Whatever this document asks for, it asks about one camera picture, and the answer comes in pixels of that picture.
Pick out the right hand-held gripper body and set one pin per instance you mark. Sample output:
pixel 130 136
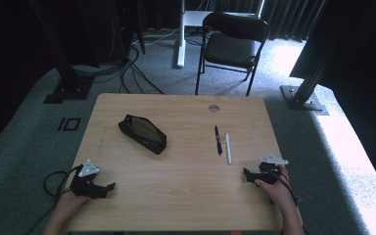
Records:
pixel 269 171

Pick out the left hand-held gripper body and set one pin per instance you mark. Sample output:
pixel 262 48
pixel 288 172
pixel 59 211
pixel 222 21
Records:
pixel 84 185

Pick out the person's right hand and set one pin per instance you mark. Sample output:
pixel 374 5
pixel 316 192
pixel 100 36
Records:
pixel 278 191

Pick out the person's left hand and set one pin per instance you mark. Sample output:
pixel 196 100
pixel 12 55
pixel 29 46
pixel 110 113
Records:
pixel 68 204

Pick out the white pen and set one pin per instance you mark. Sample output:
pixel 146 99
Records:
pixel 228 148

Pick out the small yellowish eraser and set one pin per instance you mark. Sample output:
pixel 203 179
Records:
pixel 223 138

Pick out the blue pen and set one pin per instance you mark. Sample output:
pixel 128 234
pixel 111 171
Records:
pixel 218 141

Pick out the black pencil case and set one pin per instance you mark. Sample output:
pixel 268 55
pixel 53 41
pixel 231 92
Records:
pixel 142 133

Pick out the round grey table grommet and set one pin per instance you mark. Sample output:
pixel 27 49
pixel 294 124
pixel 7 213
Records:
pixel 213 108

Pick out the black metal stand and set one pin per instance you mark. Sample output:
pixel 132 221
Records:
pixel 67 75
pixel 303 94

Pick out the black folding chair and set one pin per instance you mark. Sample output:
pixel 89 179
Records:
pixel 230 49

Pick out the dark pleated curtain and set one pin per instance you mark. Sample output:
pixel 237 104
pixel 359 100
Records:
pixel 287 16

